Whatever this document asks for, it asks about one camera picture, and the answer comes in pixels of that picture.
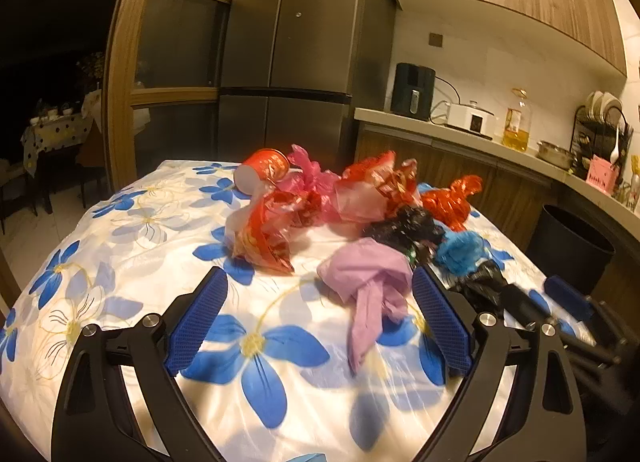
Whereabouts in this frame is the blue plastic bag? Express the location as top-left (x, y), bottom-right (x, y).
top-left (434, 230), bottom-right (489, 277)

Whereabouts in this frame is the black plastic bag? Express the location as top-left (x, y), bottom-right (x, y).
top-left (361, 205), bottom-right (445, 268)

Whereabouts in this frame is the orange red plastic bag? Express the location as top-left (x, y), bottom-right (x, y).
top-left (420, 175), bottom-right (483, 232)

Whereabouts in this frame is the pink plastic bag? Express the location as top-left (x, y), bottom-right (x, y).
top-left (277, 144), bottom-right (341, 222)

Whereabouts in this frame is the black trash bin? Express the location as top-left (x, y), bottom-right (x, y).
top-left (525, 204), bottom-right (616, 295)

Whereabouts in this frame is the kitchen counter with cabinets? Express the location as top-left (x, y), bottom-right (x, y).
top-left (355, 108), bottom-right (639, 309)

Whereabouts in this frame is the purple plastic bag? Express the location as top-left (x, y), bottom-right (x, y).
top-left (317, 238), bottom-right (412, 372)

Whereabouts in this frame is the floral white blue tablecloth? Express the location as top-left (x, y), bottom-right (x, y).
top-left (0, 158), bottom-right (599, 462)

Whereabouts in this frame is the pink utensil box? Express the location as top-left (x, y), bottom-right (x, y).
top-left (586, 156), bottom-right (620, 196)

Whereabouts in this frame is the red white printed plastic bag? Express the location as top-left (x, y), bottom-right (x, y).
top-left (331, 150), bottom-right (422, 224)

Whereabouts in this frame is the steel bowl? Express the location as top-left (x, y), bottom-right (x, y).
top-left (536, 141), bottom-right (575, 170)

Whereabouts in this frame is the black dish rack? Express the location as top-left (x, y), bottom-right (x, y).
top-left (570, 90), bottom-right (634, 185)

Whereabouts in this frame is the red paper cup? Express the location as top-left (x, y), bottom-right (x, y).
top-left (233, 148), bottom-right (290, 196)

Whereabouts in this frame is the cooking oil bottle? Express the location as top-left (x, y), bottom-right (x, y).
top-left (501, 88), bottom-right (533, 152)

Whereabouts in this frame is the white rice cooker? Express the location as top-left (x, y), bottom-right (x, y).
top-left (446, 102), bottom-right (496, 140)

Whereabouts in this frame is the black air fryer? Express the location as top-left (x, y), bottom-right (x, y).
top-left (390, 62), bottom-right (436, 121)

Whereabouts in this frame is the distant dotted cloth table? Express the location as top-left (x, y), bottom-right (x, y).
top-left (21, 89), bottom-right (105, 214)

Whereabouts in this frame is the wooden glass door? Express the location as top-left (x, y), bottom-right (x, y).
top-left (102, 0), bottom-right (232, 190)

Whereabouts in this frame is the dark steel refrigerator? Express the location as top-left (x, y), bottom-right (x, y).
top-left (217, 0), bottom-right (396, 172)

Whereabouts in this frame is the wall socket plate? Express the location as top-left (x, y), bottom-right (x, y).
top-left (428, 33), bottom-right (444, 48)

